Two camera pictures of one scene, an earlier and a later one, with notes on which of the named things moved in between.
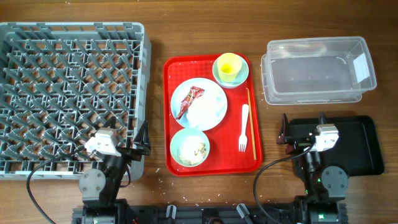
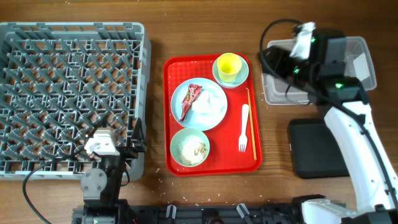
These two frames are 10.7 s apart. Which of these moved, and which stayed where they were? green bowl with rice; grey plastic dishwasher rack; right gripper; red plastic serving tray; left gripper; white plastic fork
Moved: left gripper; right gripper
Stayed: grey plastic dishwasher rack; red plastic serving tray; white plastic fork; green bowl with rice
